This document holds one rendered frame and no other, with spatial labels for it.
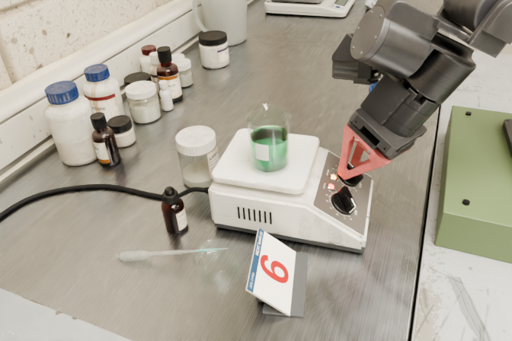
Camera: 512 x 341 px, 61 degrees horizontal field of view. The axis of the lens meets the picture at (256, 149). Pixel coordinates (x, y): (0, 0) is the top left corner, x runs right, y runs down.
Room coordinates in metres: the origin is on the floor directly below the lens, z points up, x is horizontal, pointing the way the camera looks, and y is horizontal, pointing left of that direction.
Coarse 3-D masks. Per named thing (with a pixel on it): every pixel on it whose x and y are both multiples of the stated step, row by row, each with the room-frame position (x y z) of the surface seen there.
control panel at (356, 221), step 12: (336, 156) 0.49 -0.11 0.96; (324, 168) 0.46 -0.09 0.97; (336, 168) 0.47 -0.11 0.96; (324, 180) 0.44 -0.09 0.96; (336, 180) 0.44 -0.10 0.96; (324, 192) 0.42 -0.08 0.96; (336, 192) 0.42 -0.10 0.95; (360, 192) 0.44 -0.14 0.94; (324, 204) 0.39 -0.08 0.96; (360, 204) 0.42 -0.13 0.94; (336, 216) 0.38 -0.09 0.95; (348, 216) 0.39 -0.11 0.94; (360, 216) 0.40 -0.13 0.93; (360, 228) 0.38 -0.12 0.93
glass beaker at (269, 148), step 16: (256, 112) 0.46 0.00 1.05; (272, 112) 0.47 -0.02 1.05; (288, 112) 0.45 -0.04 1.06; (256, 128) 0.42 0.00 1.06; (272, 128) 0.42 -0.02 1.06; (288, 128) 0.43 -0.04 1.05; (256, 144) 0.43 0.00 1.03; (272, 144) 0.42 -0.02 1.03; (288, 144) 0.43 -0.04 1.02; (256, 160) 0.43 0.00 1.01; (272, 160) 0.42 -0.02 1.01; (288, 160) 0.43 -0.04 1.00
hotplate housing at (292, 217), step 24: (312, 168) 0.45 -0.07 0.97; (216, 192) 0.42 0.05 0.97; (240, 192) 0.41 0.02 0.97; (264, 192) 0.41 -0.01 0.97; (312, 192) 0.41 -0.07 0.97; (216, 216) 0.42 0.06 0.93; (240, 216) 0.41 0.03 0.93; (264, 216) 0.40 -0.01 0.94; (288, 216) 0.39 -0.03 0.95; (312, 216) 0.38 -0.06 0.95; (312, 240) 0.38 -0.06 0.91; (336, 240) 0.37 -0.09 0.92; (360, 240) 0.36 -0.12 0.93
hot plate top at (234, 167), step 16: (240, 144) 0.50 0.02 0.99; (304, 144) 0.49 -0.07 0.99; (224, 160) 0.46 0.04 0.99; (240, 160) 0.46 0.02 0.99; (304, 160) 0.45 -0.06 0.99; (224, 176) 0.43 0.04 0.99; (240, 176) 0.42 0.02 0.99; (256, 176) 0.42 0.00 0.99; (272, 176) 0.42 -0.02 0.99; (288, 176) 0.42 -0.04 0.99; (304, 176) 0.42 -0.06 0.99; (288, 192) 0.40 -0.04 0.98
